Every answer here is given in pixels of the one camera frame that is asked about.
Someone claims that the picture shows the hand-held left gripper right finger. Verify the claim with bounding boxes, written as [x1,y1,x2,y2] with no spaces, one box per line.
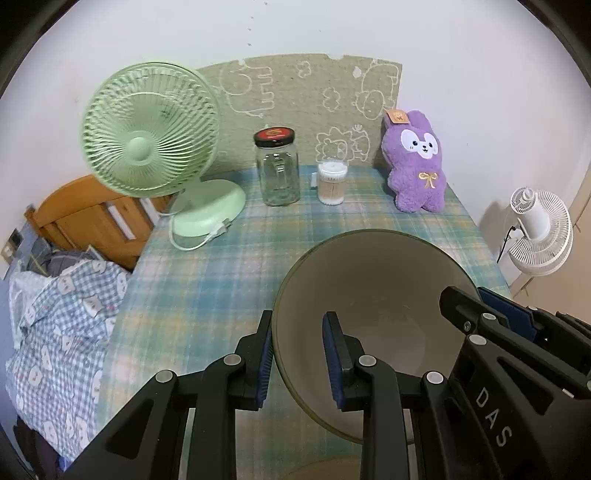
[322,311,504,480]

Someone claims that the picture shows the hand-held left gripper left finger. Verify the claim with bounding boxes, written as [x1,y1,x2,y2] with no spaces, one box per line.
[60,310,274,480]

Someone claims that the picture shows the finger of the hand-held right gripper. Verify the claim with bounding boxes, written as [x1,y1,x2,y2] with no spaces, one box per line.
[438,286,513,344]
[478,286,591,398]

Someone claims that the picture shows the large grey-green bowl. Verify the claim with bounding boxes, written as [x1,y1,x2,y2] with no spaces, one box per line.
[272,229,485,446]

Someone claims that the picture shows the white standing fan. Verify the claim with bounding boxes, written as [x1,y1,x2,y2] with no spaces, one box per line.
[496,187,573,278]

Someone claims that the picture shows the plaid tablecloth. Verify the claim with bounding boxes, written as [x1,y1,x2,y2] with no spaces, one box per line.
[60,165,513,480]

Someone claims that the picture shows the purple plush toy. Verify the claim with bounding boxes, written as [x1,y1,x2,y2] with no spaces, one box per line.
[381,109,447,214]

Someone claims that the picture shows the clear cotton swab container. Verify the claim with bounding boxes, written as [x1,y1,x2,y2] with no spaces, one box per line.
[317,161,348,206]

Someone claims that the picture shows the glass jar with red lid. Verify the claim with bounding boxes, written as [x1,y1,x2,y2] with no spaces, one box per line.
[253,126,302,207]

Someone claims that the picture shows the blue checked bear-print blanket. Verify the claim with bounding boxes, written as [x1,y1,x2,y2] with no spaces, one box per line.
[6,249,132,462]

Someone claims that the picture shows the grey cloth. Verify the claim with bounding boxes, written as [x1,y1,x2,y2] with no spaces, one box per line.
[25,240,95,280]

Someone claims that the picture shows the wooden headboard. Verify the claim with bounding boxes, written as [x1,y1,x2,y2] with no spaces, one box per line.
[24,174,178,271]

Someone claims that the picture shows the dark cloth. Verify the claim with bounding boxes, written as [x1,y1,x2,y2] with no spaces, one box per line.
[13,413,63,480]

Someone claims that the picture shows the green desk fan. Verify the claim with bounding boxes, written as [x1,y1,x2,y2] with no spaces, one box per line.
[83,61,247,236]

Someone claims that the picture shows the white fan cable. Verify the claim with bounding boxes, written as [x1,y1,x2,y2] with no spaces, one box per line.
[168,220,232,251]

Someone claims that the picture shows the green cartoon wall mat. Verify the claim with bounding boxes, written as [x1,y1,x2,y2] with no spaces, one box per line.
[196,53,403,178]

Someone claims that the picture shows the wall socket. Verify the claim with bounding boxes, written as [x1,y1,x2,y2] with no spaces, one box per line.
[0,228,24,266]

